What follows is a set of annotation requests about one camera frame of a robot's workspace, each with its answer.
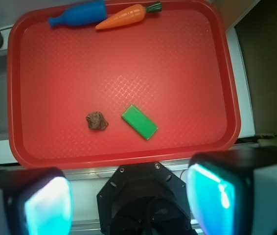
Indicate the green rectangular block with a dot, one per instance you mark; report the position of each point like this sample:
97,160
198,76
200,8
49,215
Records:
141,123

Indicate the orange toy carrot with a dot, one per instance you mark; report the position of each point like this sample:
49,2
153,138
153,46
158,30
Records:
130,15

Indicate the red plastic tray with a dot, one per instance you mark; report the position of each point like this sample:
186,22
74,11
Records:
174,66

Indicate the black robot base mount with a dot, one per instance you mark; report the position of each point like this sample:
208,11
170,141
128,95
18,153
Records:
144,199

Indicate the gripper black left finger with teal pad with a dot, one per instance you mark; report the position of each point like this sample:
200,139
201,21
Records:
35,202

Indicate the brown cardboard panel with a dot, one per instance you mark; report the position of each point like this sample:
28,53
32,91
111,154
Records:
257,35

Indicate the blue toy bottle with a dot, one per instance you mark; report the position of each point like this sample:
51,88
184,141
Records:
87,13

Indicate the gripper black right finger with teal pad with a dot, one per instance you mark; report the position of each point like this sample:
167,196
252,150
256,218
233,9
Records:
234,192

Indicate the brown rock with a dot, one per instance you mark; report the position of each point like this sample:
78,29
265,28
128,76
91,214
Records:
96,121

